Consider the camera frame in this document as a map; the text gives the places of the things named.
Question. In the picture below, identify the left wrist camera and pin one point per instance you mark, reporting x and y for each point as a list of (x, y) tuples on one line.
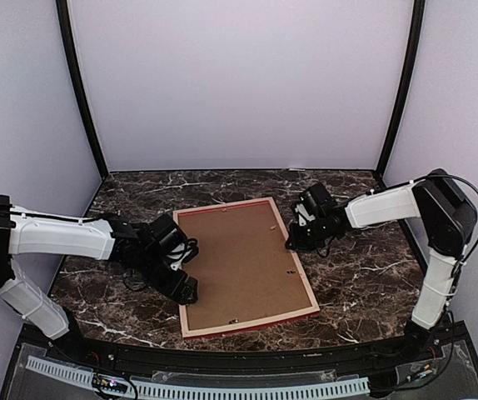
[(182, 254)]

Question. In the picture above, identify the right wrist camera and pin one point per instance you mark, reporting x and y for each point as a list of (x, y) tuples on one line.
[(303, 217)]

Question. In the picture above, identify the grey slotted cable duct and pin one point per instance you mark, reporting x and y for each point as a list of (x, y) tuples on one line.
[(175, 385)]

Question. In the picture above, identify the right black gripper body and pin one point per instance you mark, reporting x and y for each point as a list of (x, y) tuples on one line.
[(313, 237)]

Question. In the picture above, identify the wooden picture frame red edge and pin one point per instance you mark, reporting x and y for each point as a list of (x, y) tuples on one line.
[(185, 321)]

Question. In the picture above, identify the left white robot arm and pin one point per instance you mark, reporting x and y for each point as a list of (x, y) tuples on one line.
[(155, 250)]

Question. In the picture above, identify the black front table rail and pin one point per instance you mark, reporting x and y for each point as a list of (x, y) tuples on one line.
[(371, 358)]

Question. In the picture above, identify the right black corner post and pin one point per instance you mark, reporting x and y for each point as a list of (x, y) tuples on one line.
[(414, 35)]

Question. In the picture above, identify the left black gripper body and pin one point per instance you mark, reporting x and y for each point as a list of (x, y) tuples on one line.
[(152, 275)]

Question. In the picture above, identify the left black corner post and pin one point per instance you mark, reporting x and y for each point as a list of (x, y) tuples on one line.
[(69, 46)]

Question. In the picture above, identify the brown backing board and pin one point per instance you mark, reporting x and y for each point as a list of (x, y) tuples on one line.
[(239, 262)]

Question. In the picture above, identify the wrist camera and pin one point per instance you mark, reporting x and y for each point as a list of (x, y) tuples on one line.
[(303, 217), (182, 254)]

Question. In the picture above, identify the black corner post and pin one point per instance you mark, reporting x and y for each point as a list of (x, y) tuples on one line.
[(69, 46), (414, 35)]

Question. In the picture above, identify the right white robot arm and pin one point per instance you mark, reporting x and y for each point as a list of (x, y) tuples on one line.
[(448, 215)]

